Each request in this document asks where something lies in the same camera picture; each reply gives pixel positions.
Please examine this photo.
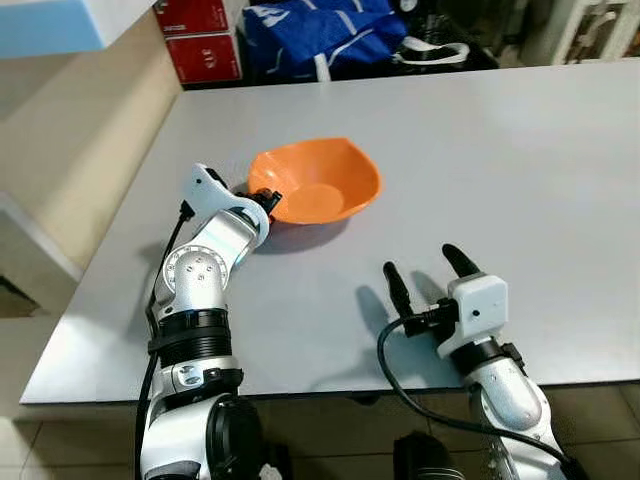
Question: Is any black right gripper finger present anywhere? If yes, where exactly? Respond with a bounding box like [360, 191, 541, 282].
[441, 242, 482, 280]
[382, 261, 414, 322]

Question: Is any orange plastic bowl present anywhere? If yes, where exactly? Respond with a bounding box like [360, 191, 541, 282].
[246, 137, 384, 227]

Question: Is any red cardboard box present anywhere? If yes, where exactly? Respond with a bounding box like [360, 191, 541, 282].
[164, 32, 244, 87]
[151, 0, 234, 37]

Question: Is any blue fabric bag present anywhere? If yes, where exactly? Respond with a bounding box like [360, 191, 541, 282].
[242, 0, 410, 82]

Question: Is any light blue shelf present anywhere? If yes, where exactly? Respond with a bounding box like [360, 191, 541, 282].
[0, 0, 162, 60]

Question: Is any white glass door cabinet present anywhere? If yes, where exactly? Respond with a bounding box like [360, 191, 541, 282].
[518, 0, 640, 67]

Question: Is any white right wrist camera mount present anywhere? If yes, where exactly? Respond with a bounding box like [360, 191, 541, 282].
[436, 271, 510, 360]

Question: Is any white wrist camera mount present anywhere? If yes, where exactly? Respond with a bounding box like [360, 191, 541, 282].
[436, 271, 510, 360]
[184, 162, 238, 217]

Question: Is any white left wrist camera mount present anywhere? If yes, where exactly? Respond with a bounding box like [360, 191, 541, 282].
[184, 162, 238, 217]

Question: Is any white and black strap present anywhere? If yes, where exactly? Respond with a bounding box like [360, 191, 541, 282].
[394, 40, 472, 70]

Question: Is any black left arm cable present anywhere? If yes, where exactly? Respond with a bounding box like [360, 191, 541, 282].
[133, 200, 197, 480]

